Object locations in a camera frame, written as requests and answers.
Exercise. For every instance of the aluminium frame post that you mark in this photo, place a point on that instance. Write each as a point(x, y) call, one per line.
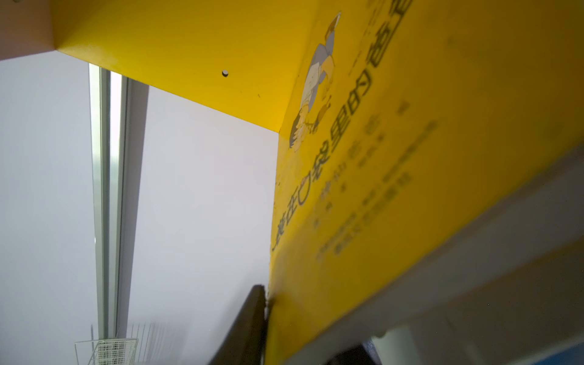
point(118, 107)

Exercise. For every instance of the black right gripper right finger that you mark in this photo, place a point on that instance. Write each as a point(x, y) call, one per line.
point(358, 355)

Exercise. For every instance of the yellow cartoon cover book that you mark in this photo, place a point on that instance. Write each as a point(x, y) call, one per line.
point(410, 119)

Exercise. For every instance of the white wire basket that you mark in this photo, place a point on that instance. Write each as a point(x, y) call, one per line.
point(141, 343)

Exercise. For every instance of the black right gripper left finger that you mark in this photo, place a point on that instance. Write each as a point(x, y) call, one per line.
point(245, 341)

